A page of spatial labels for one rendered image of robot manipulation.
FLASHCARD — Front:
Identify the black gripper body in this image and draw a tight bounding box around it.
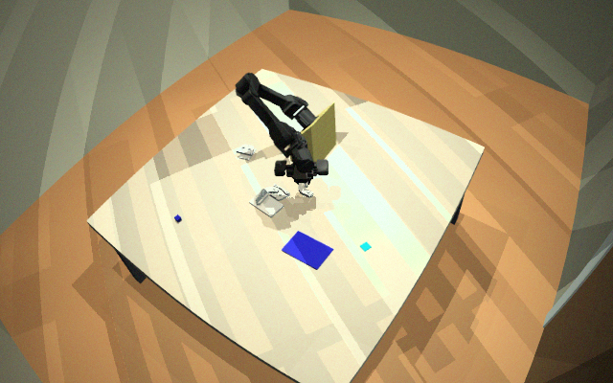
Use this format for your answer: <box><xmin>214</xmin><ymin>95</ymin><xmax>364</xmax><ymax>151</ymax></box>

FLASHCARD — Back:
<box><xmin>274</xmin><ymin>157</ymin><xmax>329</xmax><ymax>176</ymax></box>

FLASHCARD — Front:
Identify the blue flat rectangular plate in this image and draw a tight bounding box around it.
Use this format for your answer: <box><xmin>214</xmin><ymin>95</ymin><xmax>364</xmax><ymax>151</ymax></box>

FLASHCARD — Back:
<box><xmin>281</xmin><ymin>231</ymin><xmax>334</xmax><ymax>270</ymax></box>

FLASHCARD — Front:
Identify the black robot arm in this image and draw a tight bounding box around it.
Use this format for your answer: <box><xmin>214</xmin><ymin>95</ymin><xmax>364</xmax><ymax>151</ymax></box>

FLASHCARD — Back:
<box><xmin>235</xmin><ymin>72</ymin><xmax>319</xmax><ymax>183</ymax></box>

